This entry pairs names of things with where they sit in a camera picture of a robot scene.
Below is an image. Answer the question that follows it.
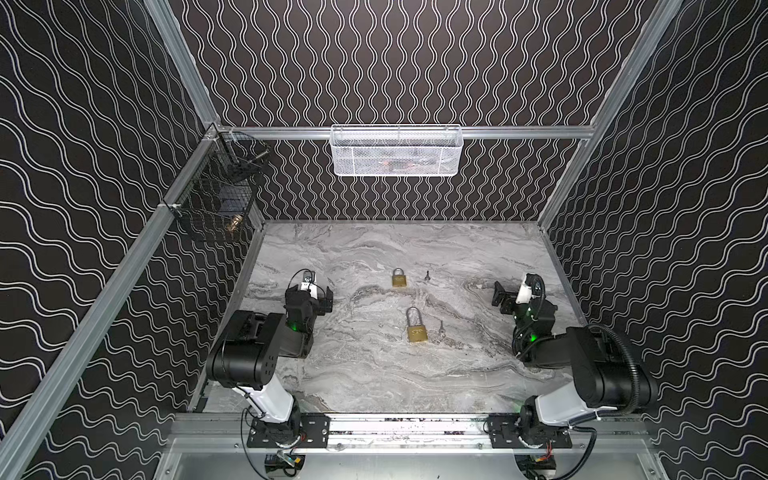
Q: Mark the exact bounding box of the small brass padlock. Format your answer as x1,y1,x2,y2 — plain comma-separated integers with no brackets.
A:
391,267,407,288

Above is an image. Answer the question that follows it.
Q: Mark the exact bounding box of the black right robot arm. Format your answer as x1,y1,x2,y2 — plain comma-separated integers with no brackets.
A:
490,274,659,448

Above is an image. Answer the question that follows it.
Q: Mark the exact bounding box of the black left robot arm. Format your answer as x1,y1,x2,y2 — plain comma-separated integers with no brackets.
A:
206,281,334,449

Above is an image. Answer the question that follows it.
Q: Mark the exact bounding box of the long shackle brass padlock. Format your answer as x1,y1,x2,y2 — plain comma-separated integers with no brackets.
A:
406,306,428,343

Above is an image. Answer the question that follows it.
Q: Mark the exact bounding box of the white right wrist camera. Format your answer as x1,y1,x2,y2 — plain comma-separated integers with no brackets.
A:
516,273,545,304

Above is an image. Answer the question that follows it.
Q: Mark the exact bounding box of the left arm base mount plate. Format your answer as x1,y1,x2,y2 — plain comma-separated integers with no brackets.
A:
246,413,330,450

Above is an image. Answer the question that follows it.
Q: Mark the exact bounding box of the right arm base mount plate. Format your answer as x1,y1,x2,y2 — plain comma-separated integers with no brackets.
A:
484,414,572,449

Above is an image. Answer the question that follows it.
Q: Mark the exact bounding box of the black wire wall basket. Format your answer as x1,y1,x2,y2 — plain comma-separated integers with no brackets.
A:
172,132,272,244

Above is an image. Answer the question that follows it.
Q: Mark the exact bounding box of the white mesh wall basket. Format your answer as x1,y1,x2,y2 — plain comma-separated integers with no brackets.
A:
329,124,464,177

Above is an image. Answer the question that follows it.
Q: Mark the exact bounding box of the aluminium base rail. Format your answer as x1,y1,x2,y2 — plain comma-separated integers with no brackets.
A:
166,413,653,454

